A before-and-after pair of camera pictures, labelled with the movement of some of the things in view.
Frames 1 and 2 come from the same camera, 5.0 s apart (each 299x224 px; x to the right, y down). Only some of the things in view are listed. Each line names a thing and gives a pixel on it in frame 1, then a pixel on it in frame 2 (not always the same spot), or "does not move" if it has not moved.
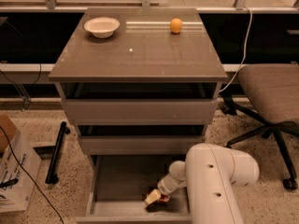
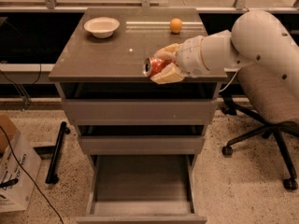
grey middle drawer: [138, 145] does not move
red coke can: [164, 197] -> [152, 65]
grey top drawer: [137, 112] does not move
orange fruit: [176, 25] does not move
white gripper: [163, 186] -> [191, 57]
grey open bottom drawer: [118, 188] does not move
